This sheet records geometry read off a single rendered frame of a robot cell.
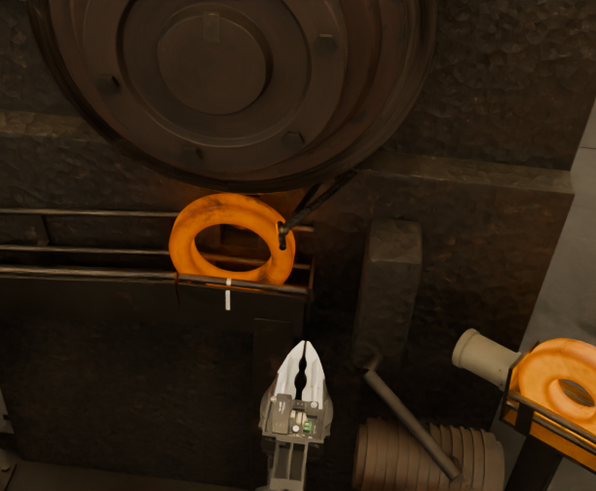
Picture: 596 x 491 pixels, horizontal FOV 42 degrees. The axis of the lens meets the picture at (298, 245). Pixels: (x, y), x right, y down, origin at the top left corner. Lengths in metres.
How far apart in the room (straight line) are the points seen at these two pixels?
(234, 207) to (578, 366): 0.50
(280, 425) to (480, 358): 0.35
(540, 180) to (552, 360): 0.26
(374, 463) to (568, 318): 1.17
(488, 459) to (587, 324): 1.10
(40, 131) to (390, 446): 0.70
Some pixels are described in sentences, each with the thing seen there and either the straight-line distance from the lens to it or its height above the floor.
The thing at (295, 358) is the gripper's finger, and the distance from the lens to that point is 1.01.
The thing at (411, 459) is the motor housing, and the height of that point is 0.53.
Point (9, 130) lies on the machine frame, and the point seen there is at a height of 0.87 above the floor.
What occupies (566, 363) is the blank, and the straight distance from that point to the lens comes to 1.08.
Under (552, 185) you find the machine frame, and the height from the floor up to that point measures 0.87.
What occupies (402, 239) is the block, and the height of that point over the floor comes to 0.80.
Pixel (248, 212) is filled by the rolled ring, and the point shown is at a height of 0.84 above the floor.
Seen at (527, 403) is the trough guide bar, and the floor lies 0.67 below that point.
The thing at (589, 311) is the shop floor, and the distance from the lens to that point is 2.32.
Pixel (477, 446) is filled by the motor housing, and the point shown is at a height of 0.53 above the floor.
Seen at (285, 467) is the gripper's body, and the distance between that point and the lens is 0.92.
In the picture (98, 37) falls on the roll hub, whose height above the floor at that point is 1.13.
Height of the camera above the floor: 1.52
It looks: 41 degrees down
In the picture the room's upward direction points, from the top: 4 degrees clockwise
